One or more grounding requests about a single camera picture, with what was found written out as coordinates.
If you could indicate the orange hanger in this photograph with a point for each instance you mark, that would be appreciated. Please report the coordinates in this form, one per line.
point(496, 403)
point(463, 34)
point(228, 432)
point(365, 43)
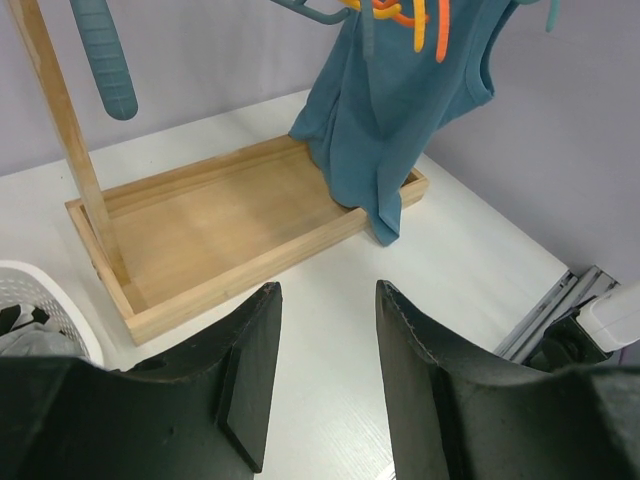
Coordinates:
point(443, 26)

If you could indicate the teal blue tank top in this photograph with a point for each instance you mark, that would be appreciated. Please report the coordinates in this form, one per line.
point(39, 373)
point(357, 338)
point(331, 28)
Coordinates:
point(367, 119)

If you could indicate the wooden clothes rack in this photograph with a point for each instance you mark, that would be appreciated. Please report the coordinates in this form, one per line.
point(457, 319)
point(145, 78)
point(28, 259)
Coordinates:
point(174, 245)

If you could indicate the grey garment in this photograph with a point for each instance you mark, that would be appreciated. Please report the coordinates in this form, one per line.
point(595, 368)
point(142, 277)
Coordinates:
point(35, 340)

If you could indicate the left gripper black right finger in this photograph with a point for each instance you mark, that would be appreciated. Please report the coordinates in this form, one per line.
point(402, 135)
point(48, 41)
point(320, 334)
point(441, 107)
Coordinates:
point(457, 411)

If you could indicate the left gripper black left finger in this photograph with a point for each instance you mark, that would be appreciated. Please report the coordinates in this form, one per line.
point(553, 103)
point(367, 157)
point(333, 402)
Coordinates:
point(199, 410)

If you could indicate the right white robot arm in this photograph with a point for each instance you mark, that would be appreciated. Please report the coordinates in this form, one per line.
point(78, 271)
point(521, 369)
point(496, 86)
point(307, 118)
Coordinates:
point(591, 332)

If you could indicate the yellow hanger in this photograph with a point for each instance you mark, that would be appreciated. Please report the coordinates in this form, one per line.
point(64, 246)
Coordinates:
point(389, 10)

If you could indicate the white plastic laundry basket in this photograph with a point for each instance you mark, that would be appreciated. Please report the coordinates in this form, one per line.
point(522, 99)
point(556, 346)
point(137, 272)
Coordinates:
point(25, 284)

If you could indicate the aluminium mounting rail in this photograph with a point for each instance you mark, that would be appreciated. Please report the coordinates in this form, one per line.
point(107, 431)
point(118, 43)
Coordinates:
point(570, 291)

